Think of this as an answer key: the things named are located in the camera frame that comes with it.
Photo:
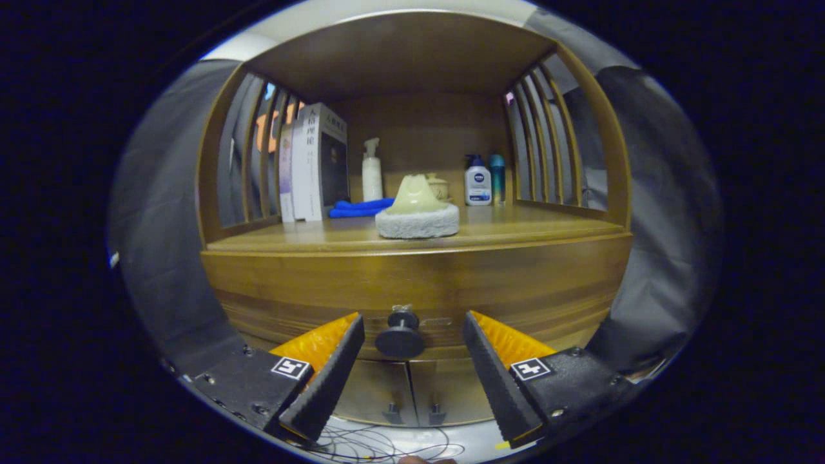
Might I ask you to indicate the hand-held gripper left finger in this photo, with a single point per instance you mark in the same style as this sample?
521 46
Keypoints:
329 380

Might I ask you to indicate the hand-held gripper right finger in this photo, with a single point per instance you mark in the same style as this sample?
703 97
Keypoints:
499 380

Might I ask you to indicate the wooden drawer with black knob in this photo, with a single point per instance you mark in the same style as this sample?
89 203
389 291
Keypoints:
412 277

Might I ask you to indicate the wooden countertop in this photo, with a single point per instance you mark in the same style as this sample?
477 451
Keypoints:
515 225

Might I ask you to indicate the wooden cabinet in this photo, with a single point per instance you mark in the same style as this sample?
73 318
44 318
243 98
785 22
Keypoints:
399 58

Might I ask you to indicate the folded blue cloth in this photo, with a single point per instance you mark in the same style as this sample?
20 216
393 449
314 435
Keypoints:
354 208

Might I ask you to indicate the white bottle with blue cap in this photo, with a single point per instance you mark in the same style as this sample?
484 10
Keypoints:
477 183

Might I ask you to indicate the teal bottle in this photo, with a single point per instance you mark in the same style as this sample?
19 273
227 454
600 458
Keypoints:
497 180

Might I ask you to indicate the beige lidded tea cup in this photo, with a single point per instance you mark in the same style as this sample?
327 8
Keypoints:
441 188

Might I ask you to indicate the white pump bottle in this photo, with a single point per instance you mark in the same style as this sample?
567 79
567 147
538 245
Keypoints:
372 177

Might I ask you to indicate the thin pale purple book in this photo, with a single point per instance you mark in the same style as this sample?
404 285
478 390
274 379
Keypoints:
287 174

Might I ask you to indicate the thick white book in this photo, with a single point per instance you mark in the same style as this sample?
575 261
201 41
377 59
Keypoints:
316 167

